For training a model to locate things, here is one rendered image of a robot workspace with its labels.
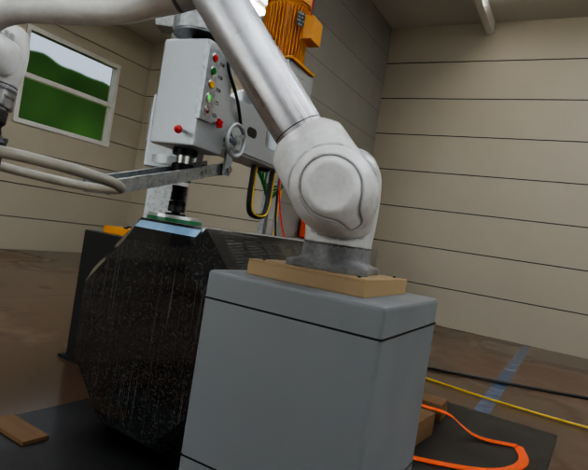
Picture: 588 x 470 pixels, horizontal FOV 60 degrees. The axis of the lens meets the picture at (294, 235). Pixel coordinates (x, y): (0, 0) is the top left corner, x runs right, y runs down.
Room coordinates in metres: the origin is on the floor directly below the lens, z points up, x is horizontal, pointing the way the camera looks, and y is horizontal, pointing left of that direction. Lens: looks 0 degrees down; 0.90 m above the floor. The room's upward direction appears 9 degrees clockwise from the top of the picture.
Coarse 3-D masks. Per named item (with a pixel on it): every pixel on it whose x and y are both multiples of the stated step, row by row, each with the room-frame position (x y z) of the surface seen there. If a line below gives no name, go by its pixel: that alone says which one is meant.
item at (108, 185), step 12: (0, 156) 1.26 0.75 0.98; (12, 156) 1.26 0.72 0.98; (24, 156) 1.26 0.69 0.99; (36, 156) 1.28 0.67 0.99; (0, 168) 1.61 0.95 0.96; (12, 168) 1.64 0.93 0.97; (24, 168) 1.67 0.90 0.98; (48, 168) 1.30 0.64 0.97; (60, 168) 1.30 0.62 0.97; (72, 168) 1.32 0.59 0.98; (84, 168) 1.35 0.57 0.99; (48, 180) 1.70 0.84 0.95; (60, 180) 1.71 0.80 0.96; (72, 180) 1.71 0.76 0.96; (96, 180) 1.39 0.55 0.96; (108, 180) 1.42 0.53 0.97; (108, 192) 1.66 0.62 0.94; (120, 192) 1.55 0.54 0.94
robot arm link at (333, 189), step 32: (192, 0) 1.01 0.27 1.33; (224, 0) 0.97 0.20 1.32; (224, 32) 0.97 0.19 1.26; (256, 32) 0.97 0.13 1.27; (256, 64) 0.95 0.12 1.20; (288, 64) 0.99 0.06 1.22; (256, 96) 0.97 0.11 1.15; (288, 96) 0.95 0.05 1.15; (288, 128) 0.94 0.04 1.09; (320, 128) 0.91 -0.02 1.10; (288, 160) 0.92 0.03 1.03; (320, 160) 0.86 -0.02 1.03; (352, 160) 0.86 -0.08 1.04; (288, 192) 0.93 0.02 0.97; (320, 192) 0.86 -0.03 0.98; (352, 192) 0.85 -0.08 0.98; (320, 224) 0.89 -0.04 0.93; (352, 224) 0.91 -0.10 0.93
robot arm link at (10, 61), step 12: (0, 36) 1.22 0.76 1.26; (12, 36) 1.25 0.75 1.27; (24, 36) 1.28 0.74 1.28; (0, 48) 1.21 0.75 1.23; (12, 48) 1.24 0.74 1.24; (24, 48) 1.28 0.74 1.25; (0, 60) 1.21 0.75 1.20; (12, 60) 1.24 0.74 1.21; (24, 60) 1.28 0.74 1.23; (0, 72) 1.23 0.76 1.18; (12, 72) 1.25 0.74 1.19; (24, 72) 1.29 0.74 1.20; (12, 84) 1.27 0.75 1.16
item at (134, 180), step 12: (156, 168) 2.01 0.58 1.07; (168, 168) 2.08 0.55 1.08; (192, 168) 2.04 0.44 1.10; (204, 168) 2.12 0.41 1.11; (216, 168) 2.19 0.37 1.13; (228, 168) 2.21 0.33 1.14; (84, 180) 1.71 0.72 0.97; (120, 180) 1.71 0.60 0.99; (132, 180) 1.75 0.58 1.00; (144, 180) 1.81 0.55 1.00; (156, 180) 1.86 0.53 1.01; (168, 180) 1.92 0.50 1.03; (180, 180) 1.99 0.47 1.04; (96, 192) 1.70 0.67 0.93
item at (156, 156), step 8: (152, 112) 2.88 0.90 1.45; (152, 120) 2.88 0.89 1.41; (152, 144) 2.88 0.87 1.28; (152, 152) 2.88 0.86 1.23; (160, 152) 2.88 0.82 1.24; (168, 152) 2.88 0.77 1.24; (144, 160) 2.88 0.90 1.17; (152, 160) 2.88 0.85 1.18; (160, 160) 2.86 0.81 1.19; (168, 160) 2.85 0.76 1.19; (192, 160) 2.94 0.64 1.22
